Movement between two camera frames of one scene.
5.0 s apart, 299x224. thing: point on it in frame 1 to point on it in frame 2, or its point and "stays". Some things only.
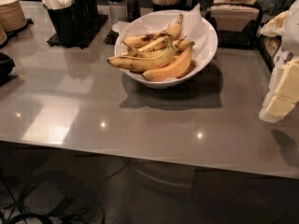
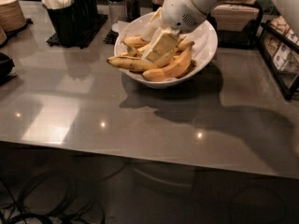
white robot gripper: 291,32 to 177,10
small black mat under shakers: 111,37 stays
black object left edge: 7,63 stays
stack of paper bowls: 11,16 stays
